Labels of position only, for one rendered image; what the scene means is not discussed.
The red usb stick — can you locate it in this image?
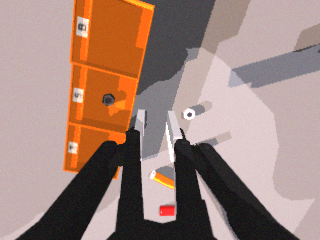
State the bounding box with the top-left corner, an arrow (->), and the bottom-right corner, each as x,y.
160,206 -> 175,216

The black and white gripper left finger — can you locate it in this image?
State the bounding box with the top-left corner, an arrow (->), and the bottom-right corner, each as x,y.
15,109 -> 145,240

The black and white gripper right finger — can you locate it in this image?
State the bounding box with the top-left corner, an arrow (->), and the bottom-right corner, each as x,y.
166,111 -> 300,240

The dark grey hex nut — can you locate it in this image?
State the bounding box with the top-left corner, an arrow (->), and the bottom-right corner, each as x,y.
102,93 -> 115,106

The orange rack of bins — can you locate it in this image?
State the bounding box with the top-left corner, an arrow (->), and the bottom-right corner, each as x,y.
63,0 -> 154,173

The white hex nut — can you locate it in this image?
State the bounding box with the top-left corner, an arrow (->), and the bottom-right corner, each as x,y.
183,108 -> 195,120

